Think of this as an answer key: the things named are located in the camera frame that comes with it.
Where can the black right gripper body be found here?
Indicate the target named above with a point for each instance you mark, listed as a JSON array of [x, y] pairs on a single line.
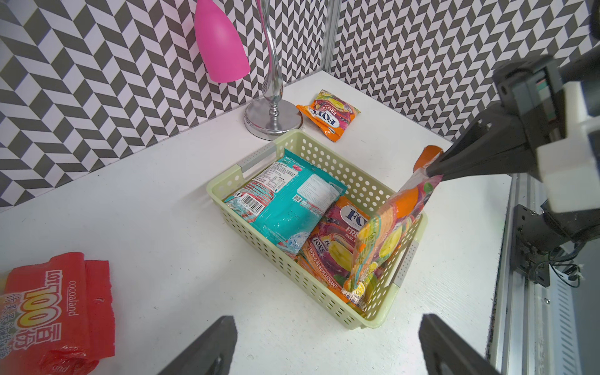
[[532, 90]]

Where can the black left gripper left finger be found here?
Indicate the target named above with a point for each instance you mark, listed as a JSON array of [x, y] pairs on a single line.
[[211, 353]]

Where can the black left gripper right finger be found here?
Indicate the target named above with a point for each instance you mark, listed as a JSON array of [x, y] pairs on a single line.
[[445, 352]]

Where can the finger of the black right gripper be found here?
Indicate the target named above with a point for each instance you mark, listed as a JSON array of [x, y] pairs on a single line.
[[494, 143]]

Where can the orange fox's candy bag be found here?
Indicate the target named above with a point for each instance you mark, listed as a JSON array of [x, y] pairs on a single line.
[[327, 254], [385, 230], [331, 114]]

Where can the teal mint candy bag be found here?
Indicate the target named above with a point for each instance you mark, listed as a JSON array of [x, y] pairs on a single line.
[[286, 201]]

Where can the green perforated plastic basket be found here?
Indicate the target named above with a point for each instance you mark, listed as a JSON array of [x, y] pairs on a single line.
[[364, 191]]

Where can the red cocoaland candy bag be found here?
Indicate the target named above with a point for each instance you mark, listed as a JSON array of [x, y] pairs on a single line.
[[57, 316]]

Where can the chrome glass holder stand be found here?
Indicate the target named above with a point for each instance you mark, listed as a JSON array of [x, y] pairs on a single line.
[[270, 117]]

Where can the pink plastic wine glass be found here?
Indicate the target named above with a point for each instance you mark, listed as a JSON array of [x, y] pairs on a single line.
[[219, 44]]

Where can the aluminium front rail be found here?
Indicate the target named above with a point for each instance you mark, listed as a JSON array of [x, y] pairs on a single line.
[[544, 330]]

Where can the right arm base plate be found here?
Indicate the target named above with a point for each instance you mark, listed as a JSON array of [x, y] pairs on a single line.
[[537, 241]]

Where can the aluminium frame post right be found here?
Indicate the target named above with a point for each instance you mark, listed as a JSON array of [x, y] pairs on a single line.
[[329, 34]]

